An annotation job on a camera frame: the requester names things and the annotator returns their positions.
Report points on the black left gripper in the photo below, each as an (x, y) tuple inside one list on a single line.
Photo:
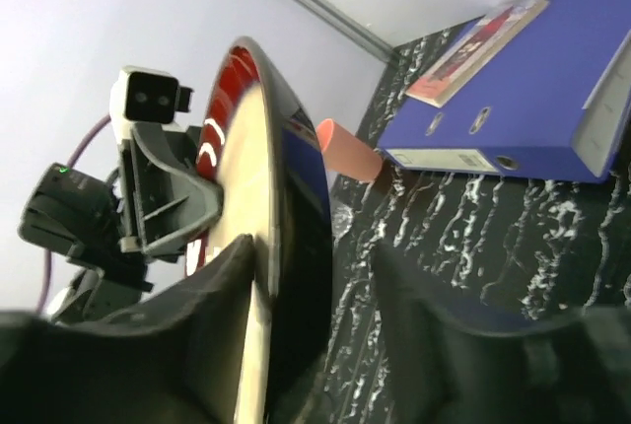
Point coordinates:
[(166, 202)]

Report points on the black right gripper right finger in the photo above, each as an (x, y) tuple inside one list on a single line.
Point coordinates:
[(453, 361)]

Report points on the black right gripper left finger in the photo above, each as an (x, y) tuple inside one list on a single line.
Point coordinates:
[(175, 358)]

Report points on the red and black plate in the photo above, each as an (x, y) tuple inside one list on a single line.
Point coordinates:
[(264, 334)]

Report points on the pink plastic cup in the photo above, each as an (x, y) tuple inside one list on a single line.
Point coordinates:
[(345, 154)]

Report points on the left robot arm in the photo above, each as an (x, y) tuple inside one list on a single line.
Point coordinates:
[(81, 218)]

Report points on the blue lever arch binder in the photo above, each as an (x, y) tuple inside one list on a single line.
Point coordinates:
[(552, 104)]

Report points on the red and white book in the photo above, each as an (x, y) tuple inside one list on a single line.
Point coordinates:
[(472, 51)]

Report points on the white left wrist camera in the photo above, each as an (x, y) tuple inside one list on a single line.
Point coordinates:
[(146, 95)]

